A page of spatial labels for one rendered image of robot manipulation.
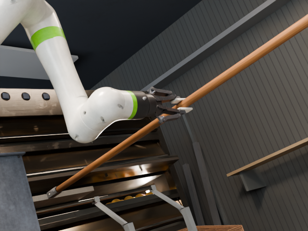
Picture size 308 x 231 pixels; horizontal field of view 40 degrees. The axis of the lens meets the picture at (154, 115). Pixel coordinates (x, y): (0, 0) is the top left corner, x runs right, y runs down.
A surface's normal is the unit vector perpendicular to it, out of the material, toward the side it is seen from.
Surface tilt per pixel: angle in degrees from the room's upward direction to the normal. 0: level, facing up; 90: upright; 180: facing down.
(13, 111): 90
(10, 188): 90
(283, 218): 90
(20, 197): 90
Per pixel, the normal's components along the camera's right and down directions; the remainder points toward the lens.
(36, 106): 0.63, -0.44
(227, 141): -0.65, 0.00
